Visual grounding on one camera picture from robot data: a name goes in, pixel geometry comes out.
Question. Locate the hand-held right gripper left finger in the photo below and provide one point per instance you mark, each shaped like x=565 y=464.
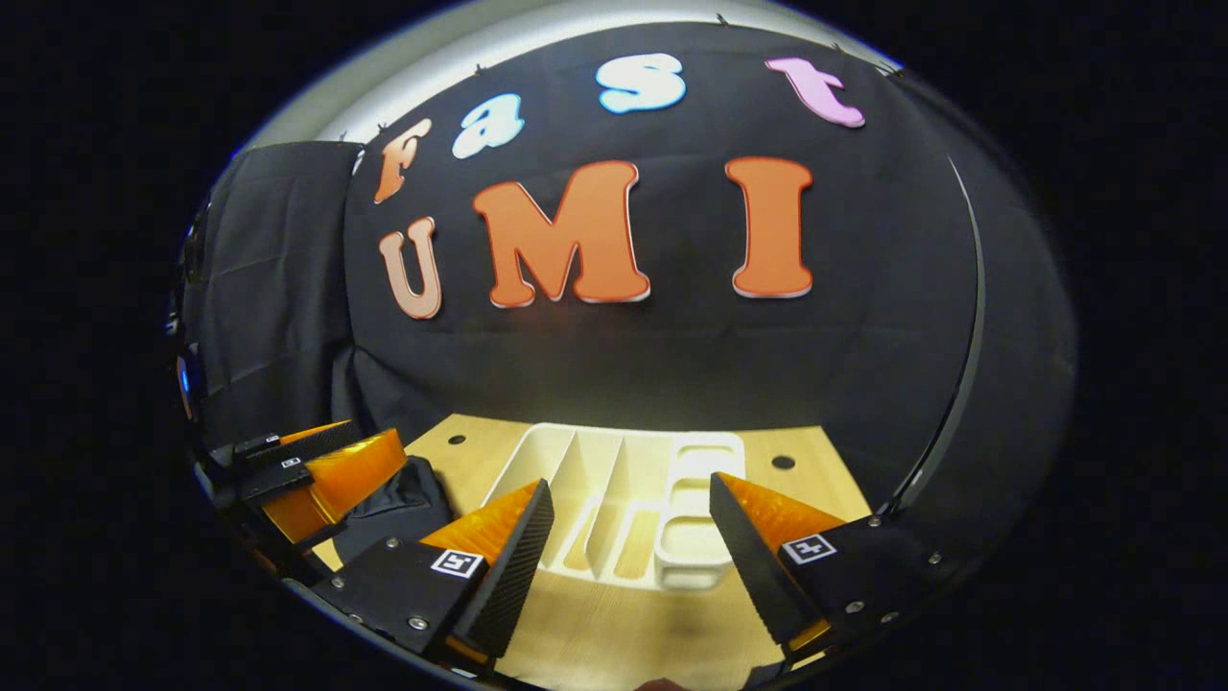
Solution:
x=518 y=576

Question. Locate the thin grey upright strip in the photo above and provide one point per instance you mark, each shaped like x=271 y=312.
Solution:
x=974 y=336

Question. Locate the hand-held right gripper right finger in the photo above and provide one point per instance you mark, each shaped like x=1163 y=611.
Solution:
x=748 y=576

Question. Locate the black schoolbag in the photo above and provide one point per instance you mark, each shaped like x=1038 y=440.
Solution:
x=403 y=504

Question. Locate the white bookshelf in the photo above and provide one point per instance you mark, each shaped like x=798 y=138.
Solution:
x=595 y=480

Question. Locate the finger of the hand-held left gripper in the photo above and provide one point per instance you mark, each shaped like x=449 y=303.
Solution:
x=307 y=439
x=345 y=475

